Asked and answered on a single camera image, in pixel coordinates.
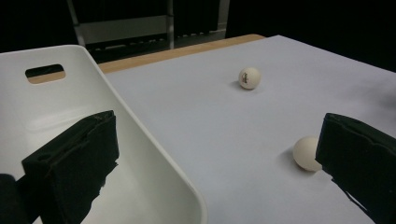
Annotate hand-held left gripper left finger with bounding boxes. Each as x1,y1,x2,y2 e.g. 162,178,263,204
21,110,120,224

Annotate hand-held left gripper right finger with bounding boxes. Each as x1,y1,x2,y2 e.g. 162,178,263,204
315,112,396,224

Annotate white ping-pong ball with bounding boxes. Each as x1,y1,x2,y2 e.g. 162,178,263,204
292,135,323,173
238,66,262,91

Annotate white plastic bin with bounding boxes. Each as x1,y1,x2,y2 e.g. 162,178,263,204
0,45,208,224

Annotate white table mat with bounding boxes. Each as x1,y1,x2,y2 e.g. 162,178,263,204
104,35,396,224

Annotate grey metal stand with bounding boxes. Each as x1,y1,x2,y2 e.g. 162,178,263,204
66,0,232,50

